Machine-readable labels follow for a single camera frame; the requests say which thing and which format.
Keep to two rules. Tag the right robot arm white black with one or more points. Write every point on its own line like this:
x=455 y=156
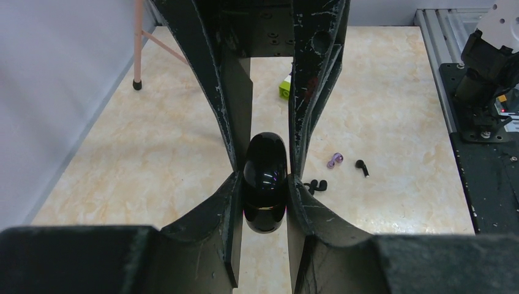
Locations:
x=490 y=55

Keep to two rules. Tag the black glossy earbud charging case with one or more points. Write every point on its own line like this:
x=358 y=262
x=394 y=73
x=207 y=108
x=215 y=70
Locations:
x=264 y=186

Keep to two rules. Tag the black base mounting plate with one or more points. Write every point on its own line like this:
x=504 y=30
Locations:
x=486 y=154

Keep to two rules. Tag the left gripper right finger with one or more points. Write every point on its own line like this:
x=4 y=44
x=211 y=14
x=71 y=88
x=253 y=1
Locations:
x=329 y=255

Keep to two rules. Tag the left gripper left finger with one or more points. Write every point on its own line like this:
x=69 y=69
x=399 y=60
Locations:
x=190 y=255

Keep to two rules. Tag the black wireless earbud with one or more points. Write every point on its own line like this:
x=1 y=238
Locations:
x=360 y=164

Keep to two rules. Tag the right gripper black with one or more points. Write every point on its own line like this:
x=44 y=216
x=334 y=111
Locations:
x=218 y=39

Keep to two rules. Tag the pink tripod stand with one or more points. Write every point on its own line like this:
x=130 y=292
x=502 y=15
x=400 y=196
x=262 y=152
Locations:
x=139 y=34

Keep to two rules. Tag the green white purple block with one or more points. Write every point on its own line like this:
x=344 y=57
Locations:
x=284 y=87

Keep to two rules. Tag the black earbud pair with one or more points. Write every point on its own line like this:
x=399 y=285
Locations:
x=316 y=186

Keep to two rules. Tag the purple translucent earbud tips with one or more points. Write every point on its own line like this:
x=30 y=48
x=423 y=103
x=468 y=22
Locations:
x=336 y=158

